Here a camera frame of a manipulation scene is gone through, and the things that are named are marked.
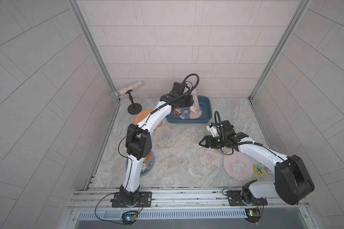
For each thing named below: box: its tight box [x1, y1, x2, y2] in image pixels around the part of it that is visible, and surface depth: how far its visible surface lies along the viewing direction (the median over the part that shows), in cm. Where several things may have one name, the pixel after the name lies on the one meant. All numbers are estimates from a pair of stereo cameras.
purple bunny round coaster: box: [180, 106, 203, 120], surface depth 107 cm
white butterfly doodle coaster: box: [152, 125, 179, 149], surface depth 96 cm
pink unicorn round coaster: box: [223, 152, 254, 181], surface depth 82 cm
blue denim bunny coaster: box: [173, 107, 182, 119], surface depth 110 cm
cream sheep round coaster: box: [189, 93, 200, 115], surface depth 89 cm
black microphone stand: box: [125, 89, 142, 115], surface depth 110 cm
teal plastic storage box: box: [166, 95, 213, 124], surface depth 107 cm
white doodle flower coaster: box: [195, 146, 224, 170], surface depth 87 cm
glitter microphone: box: [111, 80, 143, 99], surface depth 94 cm
